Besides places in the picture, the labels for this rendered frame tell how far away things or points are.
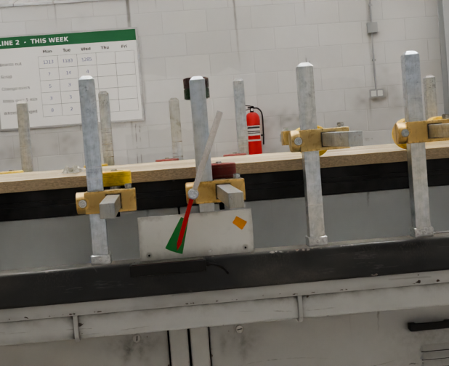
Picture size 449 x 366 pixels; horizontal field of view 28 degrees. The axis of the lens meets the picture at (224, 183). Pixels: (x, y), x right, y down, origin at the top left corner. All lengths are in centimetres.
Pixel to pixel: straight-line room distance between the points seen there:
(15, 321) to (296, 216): 74
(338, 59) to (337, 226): 716
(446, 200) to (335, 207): 29
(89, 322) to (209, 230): 35
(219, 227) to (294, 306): 26
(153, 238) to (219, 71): 725
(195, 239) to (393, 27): 767
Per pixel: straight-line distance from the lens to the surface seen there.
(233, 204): 176
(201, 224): 208
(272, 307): 216
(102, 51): 927
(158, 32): 930
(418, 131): 216
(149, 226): 208
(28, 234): 233
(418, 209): 217
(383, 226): 238
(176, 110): 317
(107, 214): 179
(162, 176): 224
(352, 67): 948
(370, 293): 219
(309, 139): 210
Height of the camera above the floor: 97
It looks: 3 degrees down
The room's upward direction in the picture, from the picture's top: 4 degrees counter-clockwise
